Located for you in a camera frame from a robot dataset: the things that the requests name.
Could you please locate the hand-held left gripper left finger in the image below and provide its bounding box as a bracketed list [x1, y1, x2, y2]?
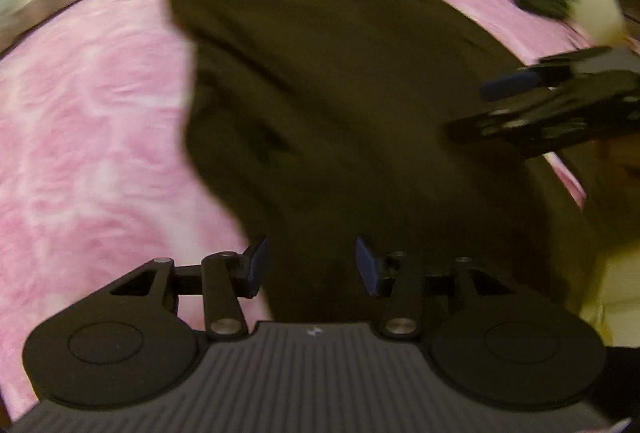
[107, 235, 269, 342]

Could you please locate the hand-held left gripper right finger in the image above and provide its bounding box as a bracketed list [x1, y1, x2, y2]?
[354, 235, 522, 340]

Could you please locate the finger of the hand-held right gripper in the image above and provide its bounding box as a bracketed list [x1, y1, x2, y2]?
[444, 74, 640, 160]
[479, 45, 640, 103]

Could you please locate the dark brown garment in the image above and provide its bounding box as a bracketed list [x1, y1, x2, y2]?
[167, 0, 593, 329]

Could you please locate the pink floral bed sheet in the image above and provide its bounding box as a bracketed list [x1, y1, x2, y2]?
[0, 0, 596, 421]

